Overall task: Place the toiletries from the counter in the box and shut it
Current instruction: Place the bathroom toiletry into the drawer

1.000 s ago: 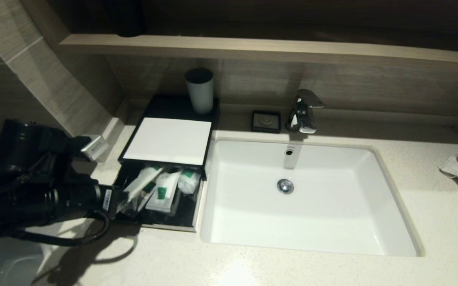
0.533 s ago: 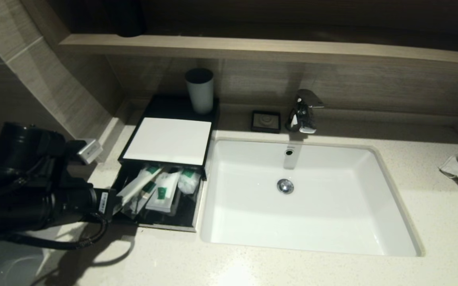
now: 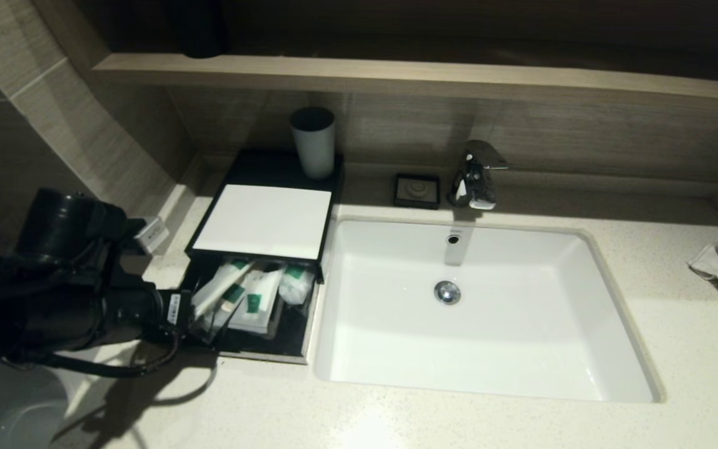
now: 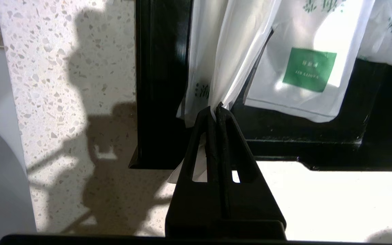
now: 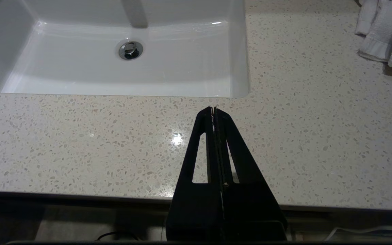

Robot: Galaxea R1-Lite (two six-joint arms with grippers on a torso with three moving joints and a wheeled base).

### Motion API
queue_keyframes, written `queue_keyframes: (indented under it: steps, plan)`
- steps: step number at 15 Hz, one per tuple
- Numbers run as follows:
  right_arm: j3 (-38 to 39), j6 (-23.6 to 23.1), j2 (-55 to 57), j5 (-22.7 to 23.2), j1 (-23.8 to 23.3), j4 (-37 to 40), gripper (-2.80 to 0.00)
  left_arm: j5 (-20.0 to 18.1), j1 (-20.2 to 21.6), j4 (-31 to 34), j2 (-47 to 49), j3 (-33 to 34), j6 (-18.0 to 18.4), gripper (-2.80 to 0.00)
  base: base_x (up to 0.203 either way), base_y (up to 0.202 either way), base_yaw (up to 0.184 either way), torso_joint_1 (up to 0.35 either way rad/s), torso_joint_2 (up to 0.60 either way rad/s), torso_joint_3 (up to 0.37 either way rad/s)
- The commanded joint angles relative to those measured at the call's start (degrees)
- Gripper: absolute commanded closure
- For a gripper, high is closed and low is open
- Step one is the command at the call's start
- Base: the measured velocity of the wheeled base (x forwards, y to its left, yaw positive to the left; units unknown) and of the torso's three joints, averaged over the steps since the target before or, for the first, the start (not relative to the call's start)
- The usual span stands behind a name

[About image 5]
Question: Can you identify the chrome sink drain stopper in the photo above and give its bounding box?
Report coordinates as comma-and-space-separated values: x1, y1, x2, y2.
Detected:
118, 40, 144, 61

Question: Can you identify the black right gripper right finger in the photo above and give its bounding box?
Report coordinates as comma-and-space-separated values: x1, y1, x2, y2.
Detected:
215, 108, 288, 241

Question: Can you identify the thin black floor cable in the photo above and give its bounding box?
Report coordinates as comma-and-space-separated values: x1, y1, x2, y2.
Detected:
97, 231, 139, 241

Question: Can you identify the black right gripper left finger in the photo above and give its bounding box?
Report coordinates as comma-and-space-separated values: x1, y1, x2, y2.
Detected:
166, 107, 224, 241

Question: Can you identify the white crumpled towel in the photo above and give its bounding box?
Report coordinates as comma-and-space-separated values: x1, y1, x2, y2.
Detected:
355, 0, 392, 78

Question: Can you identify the white cable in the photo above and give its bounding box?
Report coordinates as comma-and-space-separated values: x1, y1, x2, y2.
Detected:
324, 223, 392, 241

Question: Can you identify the white rectangular sink basin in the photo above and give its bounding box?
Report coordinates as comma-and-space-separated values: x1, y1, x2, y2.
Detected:
0, 0, 250, 98

